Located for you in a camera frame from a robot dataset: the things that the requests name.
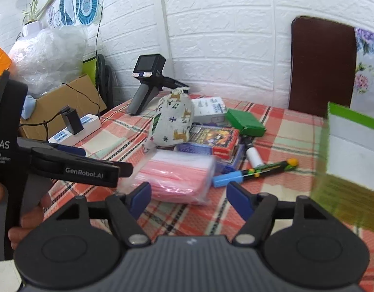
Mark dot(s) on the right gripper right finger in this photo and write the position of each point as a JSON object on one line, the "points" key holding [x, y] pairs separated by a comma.
{"points": [[257, 210]]}

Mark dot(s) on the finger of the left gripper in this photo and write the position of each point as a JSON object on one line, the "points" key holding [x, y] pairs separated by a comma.
{"points": [[69, 149]]}

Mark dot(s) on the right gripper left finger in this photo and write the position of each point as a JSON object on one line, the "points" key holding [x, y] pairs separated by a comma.
{"points": [[124, 212]]}

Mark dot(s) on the black yellow pen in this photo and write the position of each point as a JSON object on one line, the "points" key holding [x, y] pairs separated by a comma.
{"points": [[254, 173]]}

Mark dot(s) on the pink plastic zip bags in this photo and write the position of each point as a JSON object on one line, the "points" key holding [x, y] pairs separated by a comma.
{"points": [[175, 177]]}

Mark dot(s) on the red blue card box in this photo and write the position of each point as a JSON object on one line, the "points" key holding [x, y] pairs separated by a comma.
{"points": [[219, 141]]}

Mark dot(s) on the green cardboard box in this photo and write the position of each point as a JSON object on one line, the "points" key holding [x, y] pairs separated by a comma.
{"points": [[344, 180]]}

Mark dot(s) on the white patterned drawstring pouch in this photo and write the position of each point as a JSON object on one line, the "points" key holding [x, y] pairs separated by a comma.
{"points": [[172, 121]]}

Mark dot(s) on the white medicine box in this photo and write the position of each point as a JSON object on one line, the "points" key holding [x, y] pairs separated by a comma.
{"points": [[209, 110]]}

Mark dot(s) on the white cylinder marker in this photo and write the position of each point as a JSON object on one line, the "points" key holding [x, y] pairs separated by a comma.
{"points": [[251, 153]]}

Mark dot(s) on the person's left hand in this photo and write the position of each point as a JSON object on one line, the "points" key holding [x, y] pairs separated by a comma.
{"points": [[28, 221]]}

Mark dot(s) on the black charger adapter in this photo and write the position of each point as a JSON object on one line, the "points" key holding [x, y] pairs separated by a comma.
{"points": [[71, 119]]}

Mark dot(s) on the brown cardboard box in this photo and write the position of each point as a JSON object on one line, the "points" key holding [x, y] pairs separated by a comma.
{"points": [[44, 122]]}

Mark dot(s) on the black backpack green panel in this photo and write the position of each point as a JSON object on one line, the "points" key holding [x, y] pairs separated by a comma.
{"points": [[102, 76]]}

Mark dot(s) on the plaid tablecloth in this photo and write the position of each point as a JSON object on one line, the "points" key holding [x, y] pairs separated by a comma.
{"points": [[289, 134]]}

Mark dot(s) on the green small box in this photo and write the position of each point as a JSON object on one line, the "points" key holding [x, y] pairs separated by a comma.
{"points": [[245, 122]]}

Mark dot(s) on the clear plastic bag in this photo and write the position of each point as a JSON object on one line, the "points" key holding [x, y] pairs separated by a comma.
{"points": [[47, 59]]}

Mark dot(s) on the spare grey handheld gripper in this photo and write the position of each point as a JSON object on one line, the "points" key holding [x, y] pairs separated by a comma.
{"points": [[149, 71]]}

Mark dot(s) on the potted plant white vase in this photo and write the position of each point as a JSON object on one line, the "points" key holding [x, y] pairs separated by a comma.
{"points": [[29, 17]]}

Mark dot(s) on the floral white bag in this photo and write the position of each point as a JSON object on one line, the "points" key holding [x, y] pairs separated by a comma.
{"points": [[363, 91]]}

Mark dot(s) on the dark brown headboard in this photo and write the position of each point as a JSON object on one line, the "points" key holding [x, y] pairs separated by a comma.
{"points": [[323, 61]]}

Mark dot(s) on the blue patterned wall fan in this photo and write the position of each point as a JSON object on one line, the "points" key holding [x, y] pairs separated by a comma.
{"points": [[71, 12]]}

